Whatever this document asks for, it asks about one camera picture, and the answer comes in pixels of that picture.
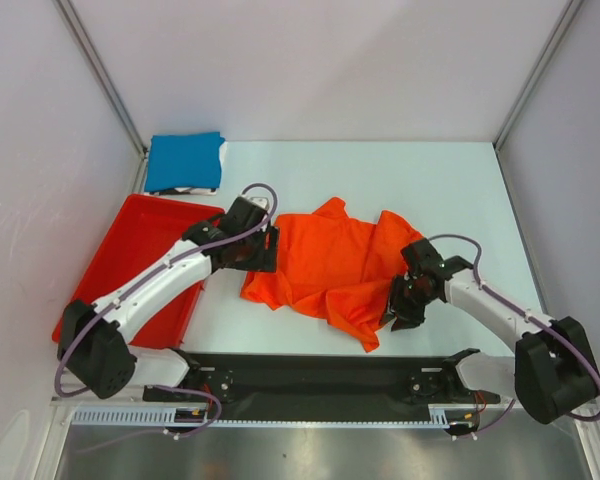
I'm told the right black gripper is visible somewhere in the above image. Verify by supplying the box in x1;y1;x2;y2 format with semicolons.
377;273;436;331

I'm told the orange t shirt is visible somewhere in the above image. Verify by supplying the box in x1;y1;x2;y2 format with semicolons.
240;197;423;353

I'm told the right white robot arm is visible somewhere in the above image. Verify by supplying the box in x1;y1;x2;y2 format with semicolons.
383;238;600;424

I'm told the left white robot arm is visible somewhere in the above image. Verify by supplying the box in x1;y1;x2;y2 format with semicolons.
58;195;279;400

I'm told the folded blue t shirt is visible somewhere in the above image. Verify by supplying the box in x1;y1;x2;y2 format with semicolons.
145;132;226;193

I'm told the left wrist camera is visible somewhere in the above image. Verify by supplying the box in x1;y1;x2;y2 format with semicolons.
247;197;271;211

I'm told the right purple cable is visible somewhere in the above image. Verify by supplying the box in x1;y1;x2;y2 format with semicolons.
429;233;600;444

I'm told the purple cable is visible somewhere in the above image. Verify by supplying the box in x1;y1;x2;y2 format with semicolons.
54;182;281;454
429;233;600;444

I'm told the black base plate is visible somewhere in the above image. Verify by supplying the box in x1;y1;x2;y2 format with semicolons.
179;352;501;422

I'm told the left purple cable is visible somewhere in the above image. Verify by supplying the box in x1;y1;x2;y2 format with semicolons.
54;182;281;454

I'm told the white slotted cable duct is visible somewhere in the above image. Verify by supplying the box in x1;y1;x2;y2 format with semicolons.
72;403;481;429

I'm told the aluminium frame rail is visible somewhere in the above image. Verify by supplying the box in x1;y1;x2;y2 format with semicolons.
51;396;142;407

